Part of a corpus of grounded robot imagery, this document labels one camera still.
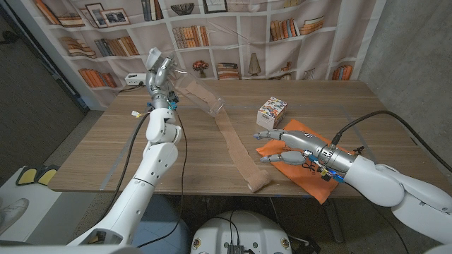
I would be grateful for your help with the tan adhesive wrap roll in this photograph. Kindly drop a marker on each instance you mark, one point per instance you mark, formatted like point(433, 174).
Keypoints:
point(236, 148)

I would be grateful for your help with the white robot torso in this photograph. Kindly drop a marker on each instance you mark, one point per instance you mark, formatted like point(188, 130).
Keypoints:
point(254, 233)

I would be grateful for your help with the colourful printed cardboard box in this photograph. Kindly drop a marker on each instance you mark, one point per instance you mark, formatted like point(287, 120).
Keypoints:
point(272, 111)

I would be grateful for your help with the small black clip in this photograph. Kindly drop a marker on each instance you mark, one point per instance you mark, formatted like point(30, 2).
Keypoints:
point(358, 150)

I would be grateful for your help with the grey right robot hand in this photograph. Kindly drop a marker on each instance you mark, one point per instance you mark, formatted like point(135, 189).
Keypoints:
point(303, 143)

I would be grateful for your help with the yellow black foot pedal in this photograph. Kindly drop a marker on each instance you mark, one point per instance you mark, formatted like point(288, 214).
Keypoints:
point(27, 176)
point(47, 175)

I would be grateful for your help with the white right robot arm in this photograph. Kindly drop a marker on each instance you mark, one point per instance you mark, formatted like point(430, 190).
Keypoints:
point(416, 197)

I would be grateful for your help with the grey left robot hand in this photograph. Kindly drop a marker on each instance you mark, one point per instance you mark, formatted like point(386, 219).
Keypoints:
point(160, 90)

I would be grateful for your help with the blue grey base cover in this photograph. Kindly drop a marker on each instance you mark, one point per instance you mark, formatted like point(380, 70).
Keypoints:
point(162, 218)

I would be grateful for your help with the white sneaker of person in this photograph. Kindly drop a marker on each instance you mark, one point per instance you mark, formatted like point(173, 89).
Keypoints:
point(14, 213)

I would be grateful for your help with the white power strip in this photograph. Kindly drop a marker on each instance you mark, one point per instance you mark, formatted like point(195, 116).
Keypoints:
point(136, 79)

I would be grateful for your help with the printed bookshelf backdrop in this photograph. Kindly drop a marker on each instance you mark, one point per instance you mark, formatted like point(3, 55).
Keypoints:
point(318, 53)

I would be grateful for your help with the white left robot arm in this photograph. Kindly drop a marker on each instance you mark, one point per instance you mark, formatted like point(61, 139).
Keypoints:
point(155, 166)

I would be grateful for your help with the white floor platform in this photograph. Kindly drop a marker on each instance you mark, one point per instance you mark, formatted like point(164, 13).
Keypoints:
point(46, 211)

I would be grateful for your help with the orange cloth with black print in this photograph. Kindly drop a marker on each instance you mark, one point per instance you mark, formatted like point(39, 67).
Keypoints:
point(310, 183)

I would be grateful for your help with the clear plastic jar white lid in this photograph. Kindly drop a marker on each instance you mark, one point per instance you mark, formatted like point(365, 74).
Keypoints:
point(153, 57)

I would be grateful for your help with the dark metal table leg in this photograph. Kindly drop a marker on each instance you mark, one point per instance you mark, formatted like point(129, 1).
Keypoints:
point(333, 222)

